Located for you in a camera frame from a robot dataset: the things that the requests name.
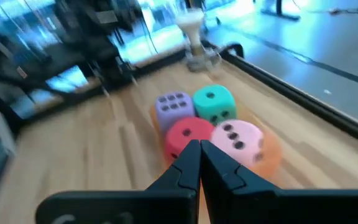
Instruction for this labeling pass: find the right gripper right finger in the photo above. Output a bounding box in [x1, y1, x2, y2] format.
[200, 139, 280, 192]

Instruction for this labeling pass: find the orange translucent plastic tray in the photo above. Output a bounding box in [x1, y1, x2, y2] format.
[149, 102, 283, 181]

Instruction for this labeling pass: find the white-capped glass lamp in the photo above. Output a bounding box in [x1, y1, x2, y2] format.
[175, 9, 222, 73]

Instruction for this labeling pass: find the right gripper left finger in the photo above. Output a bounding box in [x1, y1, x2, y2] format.
[147, 139, 202, 192]

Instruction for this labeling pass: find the large purple foam die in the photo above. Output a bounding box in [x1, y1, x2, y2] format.
[154, 91, 196, 134]

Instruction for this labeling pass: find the large pink foam die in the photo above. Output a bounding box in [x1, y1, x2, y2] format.
[210, 119, 265, 169]

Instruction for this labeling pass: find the large teal foam die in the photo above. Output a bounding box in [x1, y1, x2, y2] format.
[193, 83, 238, 126]

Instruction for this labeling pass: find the large red foam die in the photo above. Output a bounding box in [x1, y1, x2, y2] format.
[163, 117, 216, 169]

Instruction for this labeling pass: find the black cable hook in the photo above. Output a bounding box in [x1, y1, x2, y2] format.
[221, 42, 245, 60]

